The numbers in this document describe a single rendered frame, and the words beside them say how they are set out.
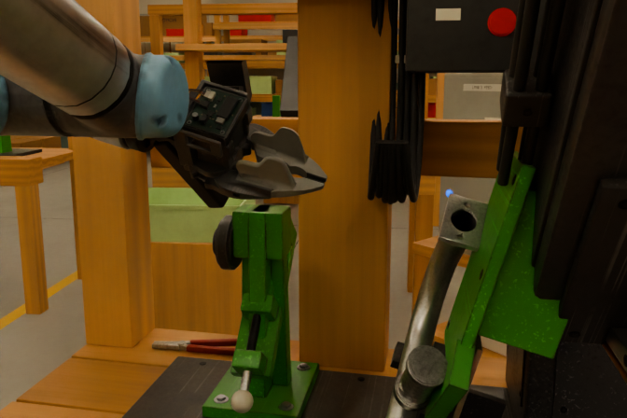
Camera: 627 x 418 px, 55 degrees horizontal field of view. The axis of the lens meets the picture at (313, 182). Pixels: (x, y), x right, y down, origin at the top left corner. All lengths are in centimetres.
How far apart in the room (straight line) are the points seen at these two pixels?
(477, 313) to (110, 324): 72
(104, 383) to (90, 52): 65
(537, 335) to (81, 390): 68
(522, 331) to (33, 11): 46
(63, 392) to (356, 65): 65
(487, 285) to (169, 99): 32
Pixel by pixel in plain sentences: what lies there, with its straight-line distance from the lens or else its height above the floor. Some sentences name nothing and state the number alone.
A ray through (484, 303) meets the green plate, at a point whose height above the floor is 115.
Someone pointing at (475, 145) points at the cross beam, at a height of 124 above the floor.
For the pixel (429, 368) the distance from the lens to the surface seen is 57.
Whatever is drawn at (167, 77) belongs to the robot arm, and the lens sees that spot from 54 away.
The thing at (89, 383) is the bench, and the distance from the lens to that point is 103.
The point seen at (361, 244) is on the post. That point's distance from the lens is 93.
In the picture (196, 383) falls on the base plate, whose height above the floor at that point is 90.
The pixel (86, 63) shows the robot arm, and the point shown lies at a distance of 47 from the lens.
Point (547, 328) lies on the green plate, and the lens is 58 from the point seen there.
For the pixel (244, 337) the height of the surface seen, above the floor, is 100.
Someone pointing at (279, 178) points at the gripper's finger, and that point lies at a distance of 62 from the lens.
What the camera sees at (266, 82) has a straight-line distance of 758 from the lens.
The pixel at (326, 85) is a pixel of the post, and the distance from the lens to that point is 90.
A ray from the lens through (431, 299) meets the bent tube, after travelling 70.
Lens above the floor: 134
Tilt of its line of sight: 10 degrees down
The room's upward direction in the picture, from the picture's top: straight up
